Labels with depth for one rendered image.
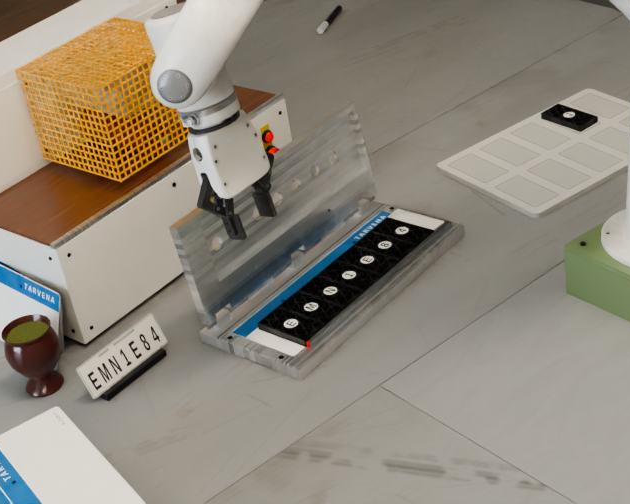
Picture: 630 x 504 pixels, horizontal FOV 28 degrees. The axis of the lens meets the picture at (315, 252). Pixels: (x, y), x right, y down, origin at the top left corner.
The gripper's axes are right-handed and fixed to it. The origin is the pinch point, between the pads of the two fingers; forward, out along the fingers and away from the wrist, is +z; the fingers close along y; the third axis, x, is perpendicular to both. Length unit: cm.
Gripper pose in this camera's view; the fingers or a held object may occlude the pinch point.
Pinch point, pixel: (250, 217)
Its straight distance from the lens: 180.2
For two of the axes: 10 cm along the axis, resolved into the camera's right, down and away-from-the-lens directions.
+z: 3.1, 8.6, 4.0
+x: -7.2, -0.6, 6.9
